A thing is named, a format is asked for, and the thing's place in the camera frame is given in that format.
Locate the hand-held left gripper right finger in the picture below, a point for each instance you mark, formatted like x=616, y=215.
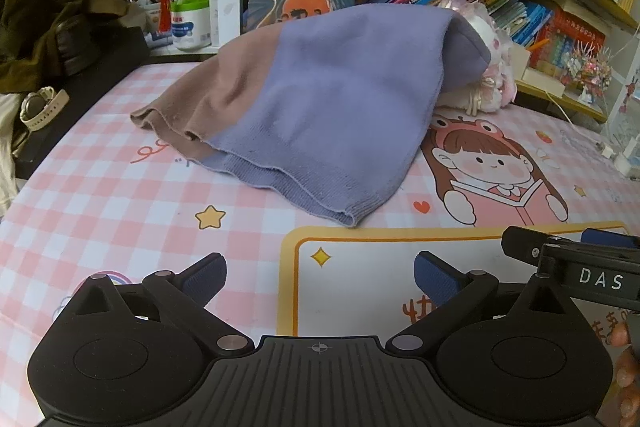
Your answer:
x=435, y=279

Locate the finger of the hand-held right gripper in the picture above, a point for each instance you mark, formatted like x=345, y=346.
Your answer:
x=522, y=243
x=610, y=238

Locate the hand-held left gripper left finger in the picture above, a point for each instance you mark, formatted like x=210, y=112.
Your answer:
x=205, y=279

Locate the purple and brown knit sweater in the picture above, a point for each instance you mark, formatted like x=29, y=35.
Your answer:
x=325, y=107

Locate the person's right hand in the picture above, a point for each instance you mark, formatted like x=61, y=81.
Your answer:
x=630, y=377

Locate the pink checked cartoon desk mat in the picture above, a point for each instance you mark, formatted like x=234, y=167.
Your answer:
x=125, y=207

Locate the reindeer sticker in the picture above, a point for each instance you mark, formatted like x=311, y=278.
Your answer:
x=631, y=92

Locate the pink paper flower ornament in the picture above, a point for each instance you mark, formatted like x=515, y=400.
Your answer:
x=590, y=74

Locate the white and pink plush rabbit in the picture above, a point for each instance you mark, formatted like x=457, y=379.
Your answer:
x=487, y=72

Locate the small white box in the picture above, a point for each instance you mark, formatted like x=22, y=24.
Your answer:
x=519, y=61

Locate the white cloth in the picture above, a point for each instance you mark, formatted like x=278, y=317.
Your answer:
x=7, y=157

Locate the beige wrist watch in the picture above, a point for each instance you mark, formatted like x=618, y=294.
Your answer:
x=42, y=107

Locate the white can with green lid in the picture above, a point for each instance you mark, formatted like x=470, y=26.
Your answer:
x=191, y=24

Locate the olive green bag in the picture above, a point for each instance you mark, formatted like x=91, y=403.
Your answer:
x=35, y=12

